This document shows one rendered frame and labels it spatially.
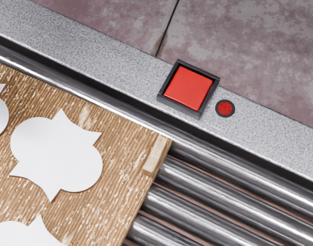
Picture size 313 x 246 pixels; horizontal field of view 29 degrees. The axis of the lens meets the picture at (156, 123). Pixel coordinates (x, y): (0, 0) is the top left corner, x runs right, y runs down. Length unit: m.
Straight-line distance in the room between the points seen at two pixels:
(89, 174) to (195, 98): 0.21
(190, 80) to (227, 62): 1.10
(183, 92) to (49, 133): 0.22
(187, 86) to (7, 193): 0.32
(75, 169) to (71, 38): 0.24
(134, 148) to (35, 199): 0.16
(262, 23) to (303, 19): 0.14
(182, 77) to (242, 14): 1.22
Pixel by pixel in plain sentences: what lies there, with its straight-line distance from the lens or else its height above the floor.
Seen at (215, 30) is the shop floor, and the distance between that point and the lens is 2.13.
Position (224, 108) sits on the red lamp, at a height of 0.92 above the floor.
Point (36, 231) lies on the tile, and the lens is 0.88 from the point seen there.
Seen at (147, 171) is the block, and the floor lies 0.96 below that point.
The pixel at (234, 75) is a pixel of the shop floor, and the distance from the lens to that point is 2.05.
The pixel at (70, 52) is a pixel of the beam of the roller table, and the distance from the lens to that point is 1.02.
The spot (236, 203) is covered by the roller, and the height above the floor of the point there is 0.92.
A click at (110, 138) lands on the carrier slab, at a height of 0.94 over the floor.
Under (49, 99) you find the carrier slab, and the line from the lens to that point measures 0.96.
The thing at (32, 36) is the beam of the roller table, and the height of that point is 0.92.
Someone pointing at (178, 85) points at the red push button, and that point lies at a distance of 0.97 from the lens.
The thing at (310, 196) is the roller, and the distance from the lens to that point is 0.94.
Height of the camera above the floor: 1.79
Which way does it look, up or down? 66 degrees down
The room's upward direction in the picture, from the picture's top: 2 degrees clockwise
